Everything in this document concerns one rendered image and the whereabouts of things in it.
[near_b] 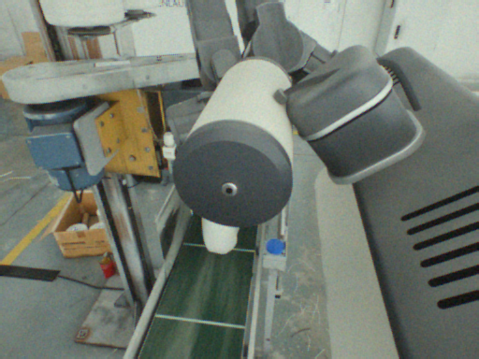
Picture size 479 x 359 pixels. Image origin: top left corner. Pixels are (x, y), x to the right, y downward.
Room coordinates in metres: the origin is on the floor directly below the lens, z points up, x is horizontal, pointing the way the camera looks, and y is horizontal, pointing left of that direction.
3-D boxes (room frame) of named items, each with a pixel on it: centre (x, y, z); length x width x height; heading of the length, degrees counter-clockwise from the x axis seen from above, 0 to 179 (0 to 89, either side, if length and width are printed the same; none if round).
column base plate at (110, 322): (1.08, 0.62, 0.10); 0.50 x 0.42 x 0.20; 172
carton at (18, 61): (4.72, 3.24, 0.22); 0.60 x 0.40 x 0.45; 4
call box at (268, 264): (0.74, -0.12, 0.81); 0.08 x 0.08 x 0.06; 82
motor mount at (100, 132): (0.85, 0.40, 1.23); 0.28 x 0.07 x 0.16; 172
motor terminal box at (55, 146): (0.70, 0.46, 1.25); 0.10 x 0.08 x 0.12; 107
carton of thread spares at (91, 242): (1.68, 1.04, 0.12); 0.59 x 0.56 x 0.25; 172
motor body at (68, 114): (0.80, 0.49, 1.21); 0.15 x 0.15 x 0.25
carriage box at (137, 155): (1.03, 0.43, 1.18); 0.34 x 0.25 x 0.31; 82
